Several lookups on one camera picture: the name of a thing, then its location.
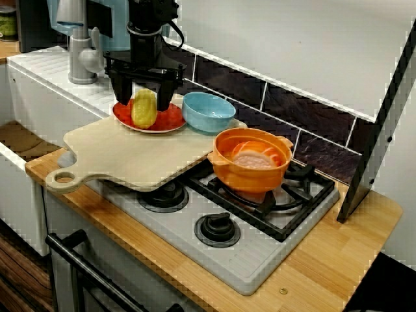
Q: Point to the brass counter screw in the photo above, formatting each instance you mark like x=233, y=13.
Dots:
x=284, y=291

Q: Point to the red plate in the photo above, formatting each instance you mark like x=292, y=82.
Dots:
x=172, y=118

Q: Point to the light blue plastic bowl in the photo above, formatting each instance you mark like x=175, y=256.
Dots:
x=208, y=122

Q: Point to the teal box appliance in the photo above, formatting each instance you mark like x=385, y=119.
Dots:
x=118, y=32

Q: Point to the toy salmon sushi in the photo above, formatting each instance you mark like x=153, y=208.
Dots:
x=250, y=159

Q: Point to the black box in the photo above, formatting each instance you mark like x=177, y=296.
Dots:
x=32, y=26

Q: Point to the black stove knob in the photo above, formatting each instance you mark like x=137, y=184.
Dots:
x=216, y=227
x=165, y=200

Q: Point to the white toy oven front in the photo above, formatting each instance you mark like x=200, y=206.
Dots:
x=65, y=279

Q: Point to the grey toy faucet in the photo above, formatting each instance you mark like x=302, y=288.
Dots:
x=78, y=58

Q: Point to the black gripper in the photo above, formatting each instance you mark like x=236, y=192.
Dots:
x=146, y=61

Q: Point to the white toy sink unit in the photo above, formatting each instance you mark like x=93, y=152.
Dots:
x=32, y=94

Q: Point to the dark tiled backsplash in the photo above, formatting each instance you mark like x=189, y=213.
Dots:
x=325, y=143

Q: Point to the green can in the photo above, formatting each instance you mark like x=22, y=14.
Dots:
x=7, y=22

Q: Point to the grey toy stove top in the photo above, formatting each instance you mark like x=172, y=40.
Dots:
x=260, y=260

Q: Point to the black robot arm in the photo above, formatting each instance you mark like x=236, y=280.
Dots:
x=146, y=13

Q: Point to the yellow toy corn cob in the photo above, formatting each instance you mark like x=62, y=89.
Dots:
x=144, y=110

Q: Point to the black burner grate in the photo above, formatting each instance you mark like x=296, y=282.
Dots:
x=292, y=224

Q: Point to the orange toy pot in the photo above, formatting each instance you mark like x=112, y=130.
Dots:
x=247, y=178

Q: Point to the black slanted side panel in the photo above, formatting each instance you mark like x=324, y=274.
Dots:
x=357, y=182

